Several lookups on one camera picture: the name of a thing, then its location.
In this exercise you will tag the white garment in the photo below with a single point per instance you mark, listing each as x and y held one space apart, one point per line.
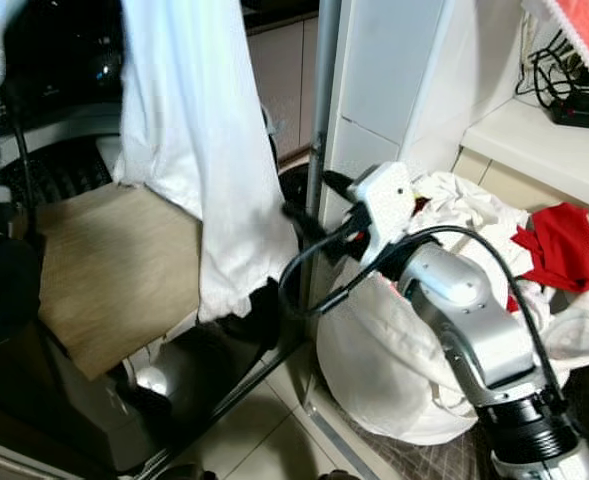
204 120

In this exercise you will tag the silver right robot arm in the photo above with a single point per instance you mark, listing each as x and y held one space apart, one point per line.
484 330

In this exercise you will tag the black washing machine drum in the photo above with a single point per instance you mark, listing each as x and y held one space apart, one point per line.
64 70

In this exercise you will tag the grey metal pole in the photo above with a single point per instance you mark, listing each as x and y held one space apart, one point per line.
324 90

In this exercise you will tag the white cabinet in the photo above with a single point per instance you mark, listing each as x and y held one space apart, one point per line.
404 70

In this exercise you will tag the white laundry bag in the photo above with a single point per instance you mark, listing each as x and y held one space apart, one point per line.
384 370

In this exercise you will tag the black glossy washer door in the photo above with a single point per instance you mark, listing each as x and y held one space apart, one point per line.
214 385

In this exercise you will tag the tan wooden board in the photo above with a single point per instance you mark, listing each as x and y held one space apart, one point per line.
114 270

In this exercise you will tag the white shelf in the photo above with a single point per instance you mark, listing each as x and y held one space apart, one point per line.
544 150

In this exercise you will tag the red cloth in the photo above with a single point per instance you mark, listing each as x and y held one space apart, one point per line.
559 250

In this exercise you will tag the brown patterned floor mat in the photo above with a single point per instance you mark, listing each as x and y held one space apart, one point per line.
424 462

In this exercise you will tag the pink towel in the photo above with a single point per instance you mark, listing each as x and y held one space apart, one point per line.
579 30

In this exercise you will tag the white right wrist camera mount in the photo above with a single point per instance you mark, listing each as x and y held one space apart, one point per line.
389 200

